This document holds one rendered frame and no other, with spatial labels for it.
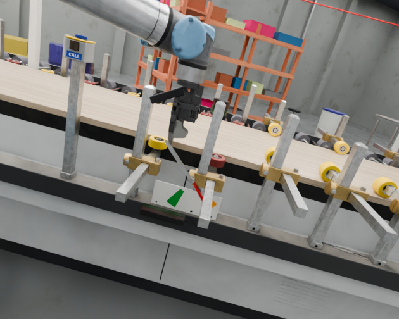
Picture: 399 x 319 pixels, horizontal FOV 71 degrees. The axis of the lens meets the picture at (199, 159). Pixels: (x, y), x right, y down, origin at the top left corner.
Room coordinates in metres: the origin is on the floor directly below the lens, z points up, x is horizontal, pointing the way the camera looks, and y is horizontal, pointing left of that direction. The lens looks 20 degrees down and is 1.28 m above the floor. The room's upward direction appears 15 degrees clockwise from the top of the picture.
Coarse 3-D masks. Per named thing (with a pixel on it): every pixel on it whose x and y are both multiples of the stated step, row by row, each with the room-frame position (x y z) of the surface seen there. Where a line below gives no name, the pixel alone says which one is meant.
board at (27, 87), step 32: (0, 64) 1.76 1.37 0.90; (0, 96) 1.17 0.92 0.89; (32, 96) 1.26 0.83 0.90; (64, 96) 1.40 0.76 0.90; (96, 96) 1.59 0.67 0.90; (128, 96) 1.83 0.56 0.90; (128, 128) 1.16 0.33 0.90; (160, 128) 1.29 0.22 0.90; (192, 128) 1.45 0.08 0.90; (224, 128) 1.65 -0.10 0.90; (256, 160) 1.21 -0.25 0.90; (288, 160) 1.34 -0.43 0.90; (320, 160) 1.52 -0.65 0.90
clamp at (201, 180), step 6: (192, 174) 0.96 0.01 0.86; (198, 174) 0.95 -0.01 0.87; (210, 174) 0.98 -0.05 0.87; (216, 174) 0.99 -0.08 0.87; (198, 180) 0.95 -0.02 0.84; (204, 180) 0.95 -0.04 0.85; (216, 180) 0.95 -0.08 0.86; (222, 180) 0.95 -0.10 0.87; (198, 186) 0.95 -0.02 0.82; (204, 186) 0.95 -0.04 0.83; (216, 186) 0.95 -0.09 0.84; (222, 186) 0.95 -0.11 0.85
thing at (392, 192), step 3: (387, 186) 1.15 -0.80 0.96; (390, 186) 1.15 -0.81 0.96; (384, 189) 1.15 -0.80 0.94; (387, 189) 1.14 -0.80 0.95; (390, 189) 1.12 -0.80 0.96; (393, 189) 1.12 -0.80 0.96; (396, 189) 1.12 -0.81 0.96; (387, 192) 1.13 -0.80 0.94; (390, 192) 1.11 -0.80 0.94; (393, 192) 1.10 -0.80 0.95; (396, 192) 1.09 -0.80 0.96; (390, 195) 1.11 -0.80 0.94; (393, 195) 1.09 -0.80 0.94; (396, 195) 1.08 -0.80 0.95; (393, 198) 1.08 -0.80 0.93; (396, 198) 1.07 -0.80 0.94
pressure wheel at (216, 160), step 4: (212, 156) 1.08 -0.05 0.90; (216, 156) 1.09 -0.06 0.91; (220, 156) 1.11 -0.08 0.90; (212, 160) 1.06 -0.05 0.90; (216, 160) 1.05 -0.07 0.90; (220, 160) 1.06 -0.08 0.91; (224, 160) 1.08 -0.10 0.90; (212, 164) 1.06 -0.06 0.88; (216, 164) 1.06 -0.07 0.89; (220, 164) 1.06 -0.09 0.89
